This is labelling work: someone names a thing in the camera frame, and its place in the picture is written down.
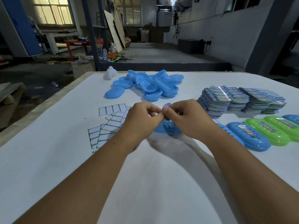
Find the plastic bottle on floor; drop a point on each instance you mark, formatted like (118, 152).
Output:
(54, 84)

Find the stacks of colourful sticker sheets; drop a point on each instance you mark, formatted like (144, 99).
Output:
(215, 101)

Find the white plastic bag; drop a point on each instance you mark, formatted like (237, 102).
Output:
(113, 48)

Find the person's right hand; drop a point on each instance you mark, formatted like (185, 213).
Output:
(191, 118)

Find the clear water bottle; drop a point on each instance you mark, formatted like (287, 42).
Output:
(104, 55)

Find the pale wooden crate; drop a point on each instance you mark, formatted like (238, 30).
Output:
(83, 70)

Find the black wall plug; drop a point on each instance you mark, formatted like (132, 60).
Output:
(208, 43)

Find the pale leaning plywood board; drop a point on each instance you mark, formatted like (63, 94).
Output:
(113, 32)

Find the silver machine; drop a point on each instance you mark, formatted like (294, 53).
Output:
(166, 18)

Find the person's left hand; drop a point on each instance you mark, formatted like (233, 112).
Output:
(140, 123)

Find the white metal workbench frame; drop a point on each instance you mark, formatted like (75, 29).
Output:
(51, 41)

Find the wide window with grid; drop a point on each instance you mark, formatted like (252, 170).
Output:
(132, 12)

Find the fanned backing sheets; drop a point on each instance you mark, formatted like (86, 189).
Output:
(112, 122)

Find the person's right forearm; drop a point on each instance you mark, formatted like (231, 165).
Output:
(252, 181)

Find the person's left forearm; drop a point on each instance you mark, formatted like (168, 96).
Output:
(77, 186)

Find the red metal table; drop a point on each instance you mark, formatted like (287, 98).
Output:
(76, 42)

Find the large bright window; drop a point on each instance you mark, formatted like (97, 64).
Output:
(52, 11)

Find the thin dark steel post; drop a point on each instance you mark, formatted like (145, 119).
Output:
(103, 23)

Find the black box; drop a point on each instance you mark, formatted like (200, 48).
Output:
(191, 46)

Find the green tool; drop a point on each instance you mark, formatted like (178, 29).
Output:
(116, 59)

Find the brown leaning board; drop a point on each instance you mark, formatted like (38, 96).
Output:
(119, 29)

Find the grey slanted pillar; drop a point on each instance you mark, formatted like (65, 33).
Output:
(269, 41)

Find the wicker basket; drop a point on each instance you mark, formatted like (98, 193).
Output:
(128, 42)

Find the thick dark steel post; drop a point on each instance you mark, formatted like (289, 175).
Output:
(91, 37)

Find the wooden pallet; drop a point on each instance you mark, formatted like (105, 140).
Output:
(9, 90)

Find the blue and white machine cabinet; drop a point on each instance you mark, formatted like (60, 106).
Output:
(23, 25)

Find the small white plastic figure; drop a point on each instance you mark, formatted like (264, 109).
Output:
(111, 73)

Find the orange box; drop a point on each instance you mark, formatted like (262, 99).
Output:
(112, 55)

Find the green soap dish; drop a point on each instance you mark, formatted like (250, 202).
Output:
(293, 134)

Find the pile of blue soap dishes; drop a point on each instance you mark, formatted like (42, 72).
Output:
(163, 87)

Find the small rectangular sticker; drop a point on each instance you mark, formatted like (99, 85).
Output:
(166, 105)

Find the blue plastic box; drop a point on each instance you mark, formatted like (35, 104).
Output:
(257, 144)
(293, 118)
(168, 129)
(236, 137)

